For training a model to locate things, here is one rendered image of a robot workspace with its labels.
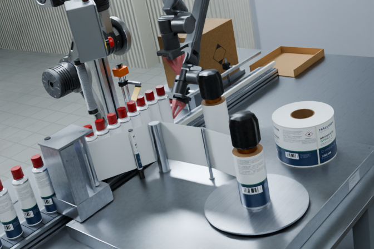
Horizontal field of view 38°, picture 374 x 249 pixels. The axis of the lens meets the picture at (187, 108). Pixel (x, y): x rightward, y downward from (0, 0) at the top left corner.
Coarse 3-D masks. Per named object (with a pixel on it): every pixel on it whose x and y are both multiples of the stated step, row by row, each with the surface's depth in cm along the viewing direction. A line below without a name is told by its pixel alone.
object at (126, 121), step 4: (120, 108) 196; (124, 108) 195; (120, 112) 195; (124, 112) 195; (120, 116) 195; (124, 116) 195; (128, 116) 197; (120, 120) 196; (124, 120) 195; (128, 120) 196; (124, 124) 196; (128, 124) 196; (124, 128) 196; (128, 128) 196; (132, 128) 198
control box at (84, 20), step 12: (72, 0) 193; (72, 12) 179; (84, 12) 180; (96, 12) 182; (72, 24) 180; (84, 24) 181; (96, 24) 182; (84, 36) 183; (96, 36) 184; (84, 48) 184; (96, 48) 185; (84, 60) 185
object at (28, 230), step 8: (264, 72) 259; (240, 80) 256; (256, 80) 252; (240, 88) 246; (232, 96) 240; (192, 112) 232; (48, 216) 177; (56, 216) 176; (24, 224) 175; (40, 224) 173; (24, 232) 170; (32, 232) 170; (8, 240) 168; (16, 240) 167; (8, 248) 164
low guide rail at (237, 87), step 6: (270, 66) 258; (258, 72) 251; (252, 78) 248; (240, 84) 242; (234, 90) 239; (228, 96) 237; (192, 114) 221; (198, 114) 223; (186, 120) 218; (192, 120) 220
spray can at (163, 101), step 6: (156, 90) 209; (162, 90) 208; (156, 96) 211; (162, 96) 209; (168, 96) 211; (162, 102) 209; (168, 102) 210; (162, 108) 210; (168, 108) 211; (162, 114) 211; (168, 114) 212; (168, 120) 212
